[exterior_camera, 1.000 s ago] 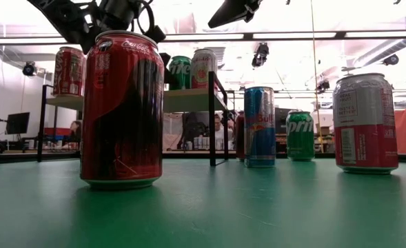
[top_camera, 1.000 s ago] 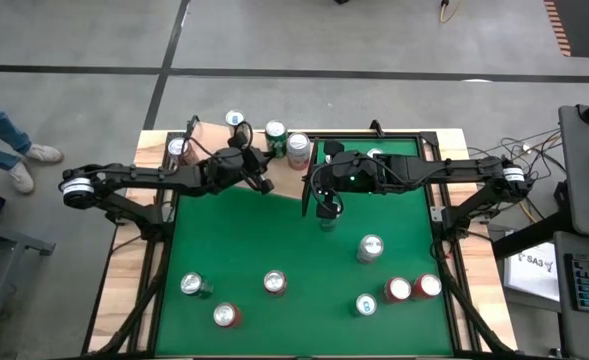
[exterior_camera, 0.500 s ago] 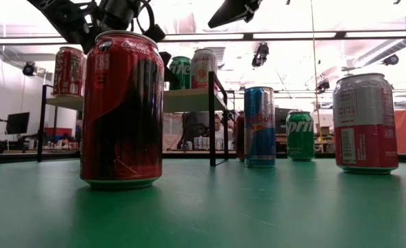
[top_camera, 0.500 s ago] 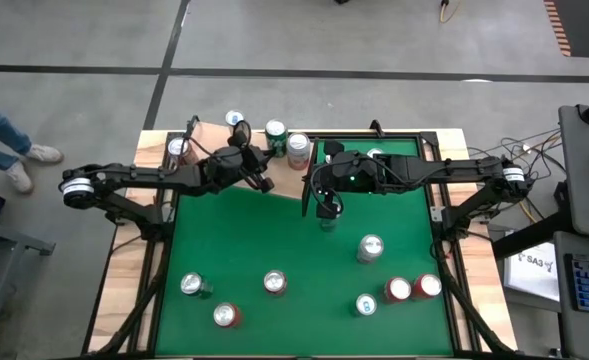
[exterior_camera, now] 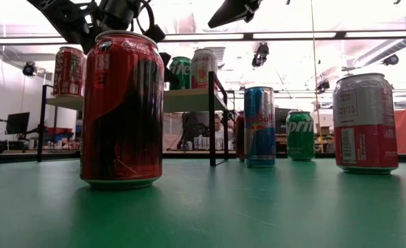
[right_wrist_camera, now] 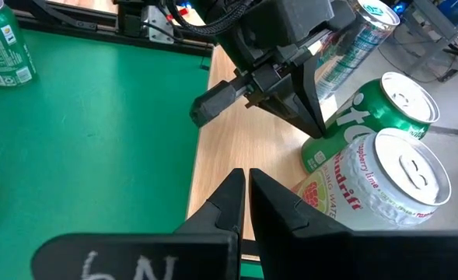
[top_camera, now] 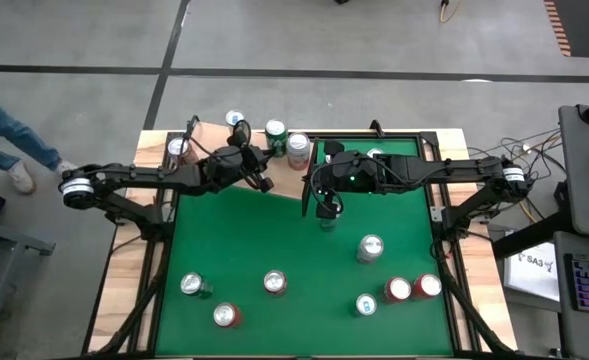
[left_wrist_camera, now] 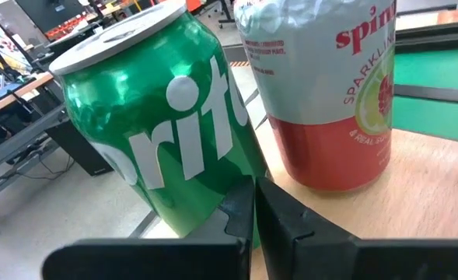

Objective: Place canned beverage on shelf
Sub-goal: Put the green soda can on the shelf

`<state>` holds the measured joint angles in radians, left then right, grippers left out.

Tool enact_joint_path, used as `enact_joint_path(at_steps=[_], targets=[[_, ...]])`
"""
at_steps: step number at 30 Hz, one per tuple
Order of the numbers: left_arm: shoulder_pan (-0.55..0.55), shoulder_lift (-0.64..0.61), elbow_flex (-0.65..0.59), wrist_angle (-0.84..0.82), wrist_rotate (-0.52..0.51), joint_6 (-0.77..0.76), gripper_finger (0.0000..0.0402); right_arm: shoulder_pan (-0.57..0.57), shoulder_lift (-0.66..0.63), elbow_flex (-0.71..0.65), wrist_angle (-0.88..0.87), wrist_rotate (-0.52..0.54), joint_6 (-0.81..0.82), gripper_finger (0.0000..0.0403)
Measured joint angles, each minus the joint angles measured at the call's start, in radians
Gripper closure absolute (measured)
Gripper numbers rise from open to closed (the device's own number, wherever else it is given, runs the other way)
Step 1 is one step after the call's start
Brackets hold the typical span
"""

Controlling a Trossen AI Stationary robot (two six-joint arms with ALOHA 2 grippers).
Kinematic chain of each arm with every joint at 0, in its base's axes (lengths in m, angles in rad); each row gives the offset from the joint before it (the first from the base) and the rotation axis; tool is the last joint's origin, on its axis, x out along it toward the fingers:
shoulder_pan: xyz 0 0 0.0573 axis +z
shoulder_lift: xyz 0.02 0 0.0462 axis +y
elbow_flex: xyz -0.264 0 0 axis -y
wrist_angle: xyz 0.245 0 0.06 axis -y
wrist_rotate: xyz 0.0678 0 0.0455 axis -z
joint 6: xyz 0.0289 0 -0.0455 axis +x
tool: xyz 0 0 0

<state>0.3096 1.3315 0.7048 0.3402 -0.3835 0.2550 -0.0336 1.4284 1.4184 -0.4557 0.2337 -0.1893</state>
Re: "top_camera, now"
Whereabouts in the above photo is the black support bar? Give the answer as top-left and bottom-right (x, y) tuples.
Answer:
(492, 209), (575, 261)

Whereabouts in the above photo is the yellow cable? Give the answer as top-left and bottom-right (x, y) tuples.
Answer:
(438, 0), (463, 25)

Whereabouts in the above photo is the black table frame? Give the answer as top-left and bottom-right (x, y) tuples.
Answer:
(81, 130), (518, 359)

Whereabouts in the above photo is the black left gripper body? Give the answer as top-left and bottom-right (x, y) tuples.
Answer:
(203, 144), (263, 189)

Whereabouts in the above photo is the gray metal stand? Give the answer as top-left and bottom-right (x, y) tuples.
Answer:
(0, 215), (57, 359)

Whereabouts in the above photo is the gray metal desk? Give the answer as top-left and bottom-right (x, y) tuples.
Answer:
(557, 103), (589, 241)

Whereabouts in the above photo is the blue silver Red Bull can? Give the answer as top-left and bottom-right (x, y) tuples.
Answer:
(224, 109), (246, 132)

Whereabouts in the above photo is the red Fanta can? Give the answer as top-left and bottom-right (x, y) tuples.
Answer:
(382, 276), (413, 305)
(411, 273), (444, 301)

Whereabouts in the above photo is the yellow wire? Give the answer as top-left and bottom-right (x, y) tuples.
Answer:
(517, 197), (540, 225)

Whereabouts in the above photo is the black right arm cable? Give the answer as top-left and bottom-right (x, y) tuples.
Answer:
(308, 167), (348, 220)

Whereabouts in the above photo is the slim silver can blue tab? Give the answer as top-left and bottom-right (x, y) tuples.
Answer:
(319, 212), (340, 233)
(354, 293), (378, 318)

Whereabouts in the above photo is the wooden shelf black metal frame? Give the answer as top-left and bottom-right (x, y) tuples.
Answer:
(166, 115), (319, 217)

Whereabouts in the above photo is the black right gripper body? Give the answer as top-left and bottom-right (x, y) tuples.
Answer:
(315, 149), (383, 195)

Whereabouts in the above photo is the red soda can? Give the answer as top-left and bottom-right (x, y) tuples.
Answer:
(212, 302), (244, 329)

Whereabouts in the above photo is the white paper sign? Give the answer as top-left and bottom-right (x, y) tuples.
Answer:
(502, 242), (561, 303)

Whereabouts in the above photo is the person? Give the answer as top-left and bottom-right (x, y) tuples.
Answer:
(0, 84), (79, 196)

